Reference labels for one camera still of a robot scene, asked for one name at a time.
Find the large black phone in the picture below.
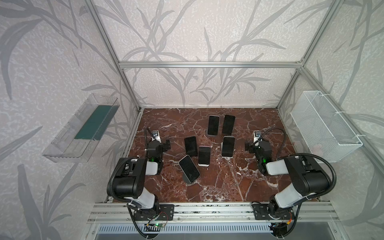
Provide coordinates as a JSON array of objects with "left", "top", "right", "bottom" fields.
[{"left": 179, "top": 155, "right": 201, "bottom": 184}]

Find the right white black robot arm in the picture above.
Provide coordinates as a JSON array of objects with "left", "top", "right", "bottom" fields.
[{"left": 245, "top": 141, "right": 337, "bottom": 220}]

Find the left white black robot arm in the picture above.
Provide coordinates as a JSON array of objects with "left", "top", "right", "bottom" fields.
[{"left": 107, "top": 140, "right": 171, "bottom": 215}]

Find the black phone white case centre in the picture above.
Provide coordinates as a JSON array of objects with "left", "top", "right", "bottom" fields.
[{"left": 198, "top": 146, "right": 211, "bottom": 167}]

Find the green circuit board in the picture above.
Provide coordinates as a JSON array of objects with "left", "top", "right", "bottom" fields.
[{"left": 146, "top": 223, "right": 167, "bottom": 232}]

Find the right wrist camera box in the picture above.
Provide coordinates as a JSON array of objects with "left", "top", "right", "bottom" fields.
[{"left": 253, "top": 131, "right": 262, "bottom": 143}]

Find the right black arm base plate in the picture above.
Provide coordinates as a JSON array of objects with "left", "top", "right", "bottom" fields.
[{"left": 251, "top": 202, "right": 296, "bottom": 222}]

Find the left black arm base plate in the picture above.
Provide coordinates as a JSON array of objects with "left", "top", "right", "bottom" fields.
[{"left": 134, "top": 204, "right": 175, "bottom": 221}]

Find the white wire mesh basket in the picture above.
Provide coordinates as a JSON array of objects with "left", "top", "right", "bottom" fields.
[{"left": 291, "top": 91, "right": 363, "bottom": 163}]

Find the aluminium front rail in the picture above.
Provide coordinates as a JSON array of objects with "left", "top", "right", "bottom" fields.
[{"left": 87, "top": 202, "right": 340, "bottom": 224}]

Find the clear plastic wall bin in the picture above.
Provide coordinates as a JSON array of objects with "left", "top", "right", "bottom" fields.
[{"left": 43, "top": 94, "right": 120, "bottom": 163}]

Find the aluminium frame horizontal bar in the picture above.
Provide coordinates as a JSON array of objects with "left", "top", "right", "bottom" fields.
[{"left": 119, "top": 61, "right": 301, "bottom": 69}]

